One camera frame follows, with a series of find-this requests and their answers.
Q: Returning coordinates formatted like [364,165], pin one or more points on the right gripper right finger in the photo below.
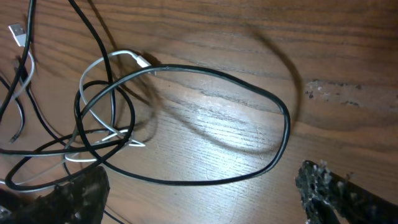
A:
[326,196]

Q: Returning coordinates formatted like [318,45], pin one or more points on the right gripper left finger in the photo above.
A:
[81,201]

